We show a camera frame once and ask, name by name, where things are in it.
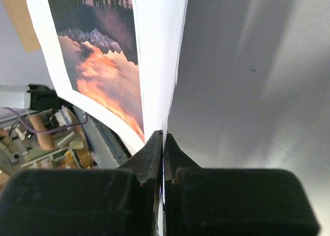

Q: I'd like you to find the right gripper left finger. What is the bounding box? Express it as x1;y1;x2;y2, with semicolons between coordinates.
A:
119;130;163;235

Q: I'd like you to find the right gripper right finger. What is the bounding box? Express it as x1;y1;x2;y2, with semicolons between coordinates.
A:
163;133;200;235

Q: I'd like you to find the sunset landscape photo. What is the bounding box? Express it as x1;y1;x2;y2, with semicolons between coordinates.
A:
26;0;188;153

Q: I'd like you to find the brown frame backing board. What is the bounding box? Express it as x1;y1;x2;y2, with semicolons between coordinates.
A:
1;0;41;52

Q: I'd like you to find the slotted grey cable duct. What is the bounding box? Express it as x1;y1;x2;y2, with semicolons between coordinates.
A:
79;112;131;169

